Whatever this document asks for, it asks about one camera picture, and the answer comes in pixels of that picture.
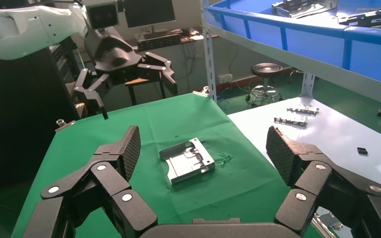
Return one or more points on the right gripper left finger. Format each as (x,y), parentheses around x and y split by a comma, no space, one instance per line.
(108,187)

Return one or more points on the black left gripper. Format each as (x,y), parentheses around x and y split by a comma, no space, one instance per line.
(111,52)

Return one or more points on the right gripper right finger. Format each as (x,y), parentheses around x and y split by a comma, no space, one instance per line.
(325,184)

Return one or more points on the stamped sheet metal bracket part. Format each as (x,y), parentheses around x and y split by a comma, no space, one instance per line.
(304,8)
(187,162)
(371,18)

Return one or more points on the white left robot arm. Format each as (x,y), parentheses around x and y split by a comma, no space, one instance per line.
(23,29)

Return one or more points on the wooden desk with black legs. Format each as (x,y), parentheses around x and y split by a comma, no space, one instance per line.
(144,80)

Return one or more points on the white paper sheet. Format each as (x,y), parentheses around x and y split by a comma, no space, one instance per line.
(335,141)

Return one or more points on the tiny black plastic piece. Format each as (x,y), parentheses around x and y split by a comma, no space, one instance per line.
(362,151)

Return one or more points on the black keyboard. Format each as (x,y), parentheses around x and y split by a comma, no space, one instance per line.
(159,40)

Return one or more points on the green table cloth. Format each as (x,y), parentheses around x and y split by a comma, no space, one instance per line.
(177,124)

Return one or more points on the small notched metal strip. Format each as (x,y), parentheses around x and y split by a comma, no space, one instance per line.
(303,109)
(290,122)

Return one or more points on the black computer monitor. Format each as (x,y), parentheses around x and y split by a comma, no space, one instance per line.
(149,12)

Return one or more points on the white metal shelf deck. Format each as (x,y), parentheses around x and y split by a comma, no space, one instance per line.
(325,70)

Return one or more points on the metal stool base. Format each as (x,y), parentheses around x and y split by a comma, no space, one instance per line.
(266,70)

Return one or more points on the blue plastic bin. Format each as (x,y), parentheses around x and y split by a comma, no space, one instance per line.
(358,49)

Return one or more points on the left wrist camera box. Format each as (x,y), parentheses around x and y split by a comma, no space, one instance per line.
(102,13)

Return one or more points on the perforated grey shelf post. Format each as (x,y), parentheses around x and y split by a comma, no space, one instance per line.
(307,86)
(209,49)

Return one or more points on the white wall socket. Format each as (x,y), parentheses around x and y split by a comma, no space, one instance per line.
(225,78)

